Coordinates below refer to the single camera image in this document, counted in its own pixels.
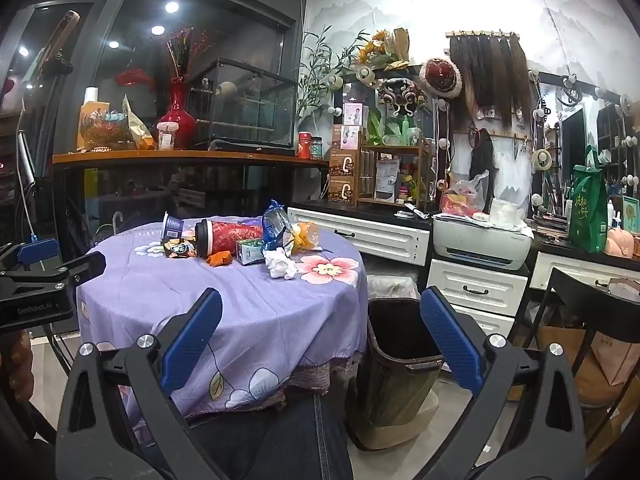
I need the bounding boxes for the brown coffee box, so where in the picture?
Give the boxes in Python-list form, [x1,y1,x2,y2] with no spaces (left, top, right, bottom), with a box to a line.
[327,176,360,207]
[328,149,361,178]

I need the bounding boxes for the black chair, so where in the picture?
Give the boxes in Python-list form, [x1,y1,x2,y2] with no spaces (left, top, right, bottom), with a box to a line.
[522,267,640,461]

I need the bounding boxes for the glass bowl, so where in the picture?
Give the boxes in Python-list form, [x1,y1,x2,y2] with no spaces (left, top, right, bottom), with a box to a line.
[80,110,131,150]

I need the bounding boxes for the clear plastic jar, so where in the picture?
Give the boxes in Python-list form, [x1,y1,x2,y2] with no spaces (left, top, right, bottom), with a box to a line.
[156,121,180,150]

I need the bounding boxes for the white vanity drawer unit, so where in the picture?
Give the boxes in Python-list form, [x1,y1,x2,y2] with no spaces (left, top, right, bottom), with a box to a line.
[287,202,433,267]

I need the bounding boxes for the white drawer cabinet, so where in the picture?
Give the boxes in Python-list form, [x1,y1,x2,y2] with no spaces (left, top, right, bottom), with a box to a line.
[425,257,530,361]

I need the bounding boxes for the white desk drawer front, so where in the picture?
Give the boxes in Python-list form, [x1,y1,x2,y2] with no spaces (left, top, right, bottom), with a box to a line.
[527,247,640,293]

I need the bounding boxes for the dark ponytail hairpiece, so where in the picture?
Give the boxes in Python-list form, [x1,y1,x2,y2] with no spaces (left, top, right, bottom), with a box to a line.
[469,129,496,201]

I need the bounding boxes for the white tissue pack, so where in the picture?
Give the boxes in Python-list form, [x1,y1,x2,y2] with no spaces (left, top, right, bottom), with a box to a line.
[488,197,528,231]

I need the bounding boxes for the brown plastic waste bin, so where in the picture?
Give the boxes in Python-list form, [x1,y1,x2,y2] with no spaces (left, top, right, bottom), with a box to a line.
[345,297,446,452]

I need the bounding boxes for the yellow snack bag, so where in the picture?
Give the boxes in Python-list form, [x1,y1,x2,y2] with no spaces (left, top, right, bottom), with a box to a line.
[121,95,155,151]

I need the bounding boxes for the person's left hand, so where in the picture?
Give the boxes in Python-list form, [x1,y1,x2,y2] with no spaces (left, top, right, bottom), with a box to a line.
[0,330,35,411]

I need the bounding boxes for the blue plastic snack bag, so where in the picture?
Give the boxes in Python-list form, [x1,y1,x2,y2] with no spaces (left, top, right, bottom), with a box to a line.
[261,200,293,253]

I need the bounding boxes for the wooden counter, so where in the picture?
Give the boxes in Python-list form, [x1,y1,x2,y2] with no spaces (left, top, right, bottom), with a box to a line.
[52,149,331,168]

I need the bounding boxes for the wooden desktop rack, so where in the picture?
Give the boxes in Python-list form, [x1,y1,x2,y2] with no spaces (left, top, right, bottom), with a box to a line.
[357,135,436,211]

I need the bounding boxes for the person's denim-clad leg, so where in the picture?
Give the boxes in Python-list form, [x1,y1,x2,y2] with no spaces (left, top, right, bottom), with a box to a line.
[187,392,353,480]

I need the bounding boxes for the green bamboo plant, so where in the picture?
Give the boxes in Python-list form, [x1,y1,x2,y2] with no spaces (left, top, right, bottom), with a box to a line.
[297,25,371,118]

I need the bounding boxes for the vanity mirror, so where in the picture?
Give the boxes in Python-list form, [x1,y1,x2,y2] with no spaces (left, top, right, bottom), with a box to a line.
[557,105,588,196]

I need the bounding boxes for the dark snack packet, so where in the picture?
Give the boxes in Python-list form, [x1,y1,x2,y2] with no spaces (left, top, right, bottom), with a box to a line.
[162,239,197,260]

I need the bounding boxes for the red vase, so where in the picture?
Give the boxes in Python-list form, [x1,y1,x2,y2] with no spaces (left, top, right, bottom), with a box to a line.
[157,80,197,150]

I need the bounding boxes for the blue white yogurt cup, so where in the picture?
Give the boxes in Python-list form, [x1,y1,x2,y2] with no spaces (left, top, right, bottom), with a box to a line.
[161,211,185,245]

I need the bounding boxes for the pink paper bag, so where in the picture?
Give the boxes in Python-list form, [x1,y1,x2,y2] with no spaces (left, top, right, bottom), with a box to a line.
[602,277,640,306]

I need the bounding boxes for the glass terrarium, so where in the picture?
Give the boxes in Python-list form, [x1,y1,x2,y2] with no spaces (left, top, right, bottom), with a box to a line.
[190,58,299,150]

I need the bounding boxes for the purple floral tablecloth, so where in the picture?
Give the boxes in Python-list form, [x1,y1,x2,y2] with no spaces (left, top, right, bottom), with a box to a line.
[75,216,370,418]

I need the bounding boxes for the ornate black headdress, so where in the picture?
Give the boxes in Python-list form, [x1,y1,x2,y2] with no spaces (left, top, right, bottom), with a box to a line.
[376,78,428,118]

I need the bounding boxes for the phone on holder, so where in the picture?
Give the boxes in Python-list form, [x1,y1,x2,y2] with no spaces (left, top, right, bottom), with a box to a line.
[42,10,81,63]

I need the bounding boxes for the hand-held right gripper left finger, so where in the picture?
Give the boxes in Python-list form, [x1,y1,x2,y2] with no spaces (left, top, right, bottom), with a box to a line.
[56,287,226,480]

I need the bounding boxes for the red patterned tumbler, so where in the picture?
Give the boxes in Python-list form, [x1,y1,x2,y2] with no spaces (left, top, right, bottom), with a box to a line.
[194,218,265,260]

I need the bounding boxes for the white tissue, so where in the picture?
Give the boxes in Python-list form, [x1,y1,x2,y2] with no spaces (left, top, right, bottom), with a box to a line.
[262,249,299,281]

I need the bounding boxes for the brown hair extensions rack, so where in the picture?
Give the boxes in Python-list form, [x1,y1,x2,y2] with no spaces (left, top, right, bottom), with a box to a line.
[447,30,531,133]

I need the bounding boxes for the red round hat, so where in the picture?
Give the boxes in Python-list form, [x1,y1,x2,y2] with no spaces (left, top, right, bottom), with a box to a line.
[419,57,462,100]

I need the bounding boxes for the green gift bag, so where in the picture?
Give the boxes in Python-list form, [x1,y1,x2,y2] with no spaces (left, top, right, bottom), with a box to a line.
[567,145,610,253]

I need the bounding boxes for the red dried branches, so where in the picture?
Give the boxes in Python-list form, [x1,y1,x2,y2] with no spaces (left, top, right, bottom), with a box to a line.
[165,25,211,83]

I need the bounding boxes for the clear plastic bag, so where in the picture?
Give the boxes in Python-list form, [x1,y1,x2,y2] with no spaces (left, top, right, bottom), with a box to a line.
[365,270,420,303]

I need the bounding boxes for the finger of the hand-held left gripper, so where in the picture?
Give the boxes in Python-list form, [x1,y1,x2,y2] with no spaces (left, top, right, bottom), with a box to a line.
[0,239,62,276]
[30,251,107,293]

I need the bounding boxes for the white printer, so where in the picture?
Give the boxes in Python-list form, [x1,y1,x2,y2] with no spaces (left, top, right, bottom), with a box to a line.
[432,212,535,272]

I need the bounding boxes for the yellow orange plastic bag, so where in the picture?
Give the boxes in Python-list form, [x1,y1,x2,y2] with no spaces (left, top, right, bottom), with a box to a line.
[285,221,323,255]

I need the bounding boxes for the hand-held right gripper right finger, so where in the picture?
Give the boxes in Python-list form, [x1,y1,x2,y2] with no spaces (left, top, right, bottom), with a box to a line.
[420,286,586,480]

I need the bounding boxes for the green drink carton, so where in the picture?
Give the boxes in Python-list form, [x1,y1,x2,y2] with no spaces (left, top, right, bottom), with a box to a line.
[235,238,268,266]

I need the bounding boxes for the sunflower bouquet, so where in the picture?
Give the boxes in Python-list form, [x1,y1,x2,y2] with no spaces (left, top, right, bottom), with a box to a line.
[357,27,412,72]

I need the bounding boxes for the pink plastic bag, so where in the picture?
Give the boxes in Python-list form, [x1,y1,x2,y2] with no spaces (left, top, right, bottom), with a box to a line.
[440,170,491,217]

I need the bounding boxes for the teal framed picture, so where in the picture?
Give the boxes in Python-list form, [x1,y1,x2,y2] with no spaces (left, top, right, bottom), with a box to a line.
[621,195,640,233]

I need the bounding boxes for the brown paper bag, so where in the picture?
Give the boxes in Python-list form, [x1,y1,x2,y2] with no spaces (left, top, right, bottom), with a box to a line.
[590,330,640,386]

